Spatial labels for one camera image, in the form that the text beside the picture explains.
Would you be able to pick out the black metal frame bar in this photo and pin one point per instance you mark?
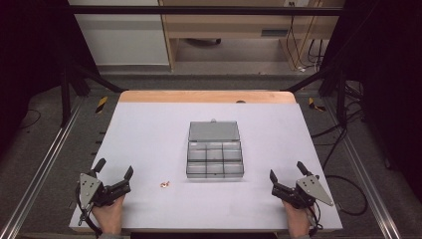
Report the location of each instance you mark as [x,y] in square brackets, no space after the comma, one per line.
[205,10]

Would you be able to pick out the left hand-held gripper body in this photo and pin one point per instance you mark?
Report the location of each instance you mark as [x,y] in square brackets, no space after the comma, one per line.
[89,189]

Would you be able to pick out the person's right hand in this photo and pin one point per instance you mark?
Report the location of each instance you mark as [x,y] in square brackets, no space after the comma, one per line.
[298,220]

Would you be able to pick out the aluminium floor rail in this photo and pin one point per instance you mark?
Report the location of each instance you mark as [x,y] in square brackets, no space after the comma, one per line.
[365,176]
[40,172]

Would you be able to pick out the black metal stand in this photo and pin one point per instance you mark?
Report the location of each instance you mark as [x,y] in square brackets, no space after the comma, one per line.
[71,86]
[331,86]

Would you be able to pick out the white table mat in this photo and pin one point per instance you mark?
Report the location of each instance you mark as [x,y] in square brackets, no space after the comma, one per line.
[149,146]

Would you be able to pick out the clear plastic compartment box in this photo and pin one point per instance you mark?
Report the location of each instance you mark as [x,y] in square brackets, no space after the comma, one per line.
[214,156]

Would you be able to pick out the wooden desk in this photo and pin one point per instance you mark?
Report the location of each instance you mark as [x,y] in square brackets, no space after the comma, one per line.
[232,25]

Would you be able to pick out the white cabinet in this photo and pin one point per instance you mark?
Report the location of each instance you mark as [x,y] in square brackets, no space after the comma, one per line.
[122,36]

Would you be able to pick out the person's left hand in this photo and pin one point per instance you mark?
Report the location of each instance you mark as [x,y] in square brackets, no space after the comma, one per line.
[109,217]

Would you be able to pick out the small brown screw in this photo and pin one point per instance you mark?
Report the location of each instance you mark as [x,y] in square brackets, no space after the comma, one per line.
[165,184]

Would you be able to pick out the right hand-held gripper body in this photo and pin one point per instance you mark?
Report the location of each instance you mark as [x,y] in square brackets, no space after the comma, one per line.
[312,187]

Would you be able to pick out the yellow black tape marker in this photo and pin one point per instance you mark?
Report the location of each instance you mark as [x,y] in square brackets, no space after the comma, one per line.
[101,104]
[314,104]

